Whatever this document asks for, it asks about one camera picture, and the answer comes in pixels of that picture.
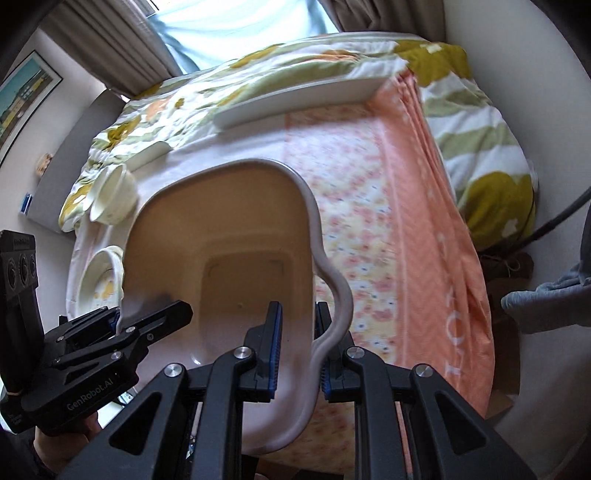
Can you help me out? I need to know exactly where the grey bed headboard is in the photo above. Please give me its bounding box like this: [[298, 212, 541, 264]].
[[27, 88, 129, 232]]

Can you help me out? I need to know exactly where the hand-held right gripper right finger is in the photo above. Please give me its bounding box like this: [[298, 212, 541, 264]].
[[315, 301, 525, 480]]

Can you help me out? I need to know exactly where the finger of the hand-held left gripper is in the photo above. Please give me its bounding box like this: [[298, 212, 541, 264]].
[[59, 300, 194, 344], [44, 325, 155, 372]]

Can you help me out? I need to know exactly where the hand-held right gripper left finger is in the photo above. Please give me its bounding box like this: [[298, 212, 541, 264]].
[[58, 301, 283, 480]]

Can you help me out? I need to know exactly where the plain white plate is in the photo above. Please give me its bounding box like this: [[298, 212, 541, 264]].
[[75, 246, 125, 319]]

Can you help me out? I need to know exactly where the light blue window cloth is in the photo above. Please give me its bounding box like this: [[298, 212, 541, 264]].
[[147, 0, 341, 78]]

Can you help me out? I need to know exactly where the pink plastic basin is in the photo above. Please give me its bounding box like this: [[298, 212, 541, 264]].
[[113, 158, 354, 455]]

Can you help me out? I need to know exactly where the grey hanging garment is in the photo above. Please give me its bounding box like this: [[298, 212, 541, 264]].
[[501, 260, 591, 336]]

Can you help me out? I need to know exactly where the black clothes rack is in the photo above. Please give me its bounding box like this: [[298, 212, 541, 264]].
[[516, 185, 591, 251]]

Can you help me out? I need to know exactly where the framed houses picture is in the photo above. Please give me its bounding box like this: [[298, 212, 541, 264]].
[[0, 50, 64, 161]]

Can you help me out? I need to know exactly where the person's left hand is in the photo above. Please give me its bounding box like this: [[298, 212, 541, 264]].
[[32, 410, 103, 480]]

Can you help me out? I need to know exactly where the white ceramic cup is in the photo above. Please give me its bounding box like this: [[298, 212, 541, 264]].
[[89, 164, 132, 224]]

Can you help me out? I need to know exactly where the floral green striped duvet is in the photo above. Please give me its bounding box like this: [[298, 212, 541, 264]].
[[58, 31, 540, 237]]

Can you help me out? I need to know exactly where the long white table rail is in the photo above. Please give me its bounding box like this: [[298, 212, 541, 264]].
[[213, 75, 394, 131]]

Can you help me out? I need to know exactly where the orange floral cloth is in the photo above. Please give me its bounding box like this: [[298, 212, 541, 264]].
[[277, 74, 496, 464]]

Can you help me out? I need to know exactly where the brown curtain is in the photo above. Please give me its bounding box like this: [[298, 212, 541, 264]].
[[318, 0, 445, 36], [45, 0, 182, 101]]

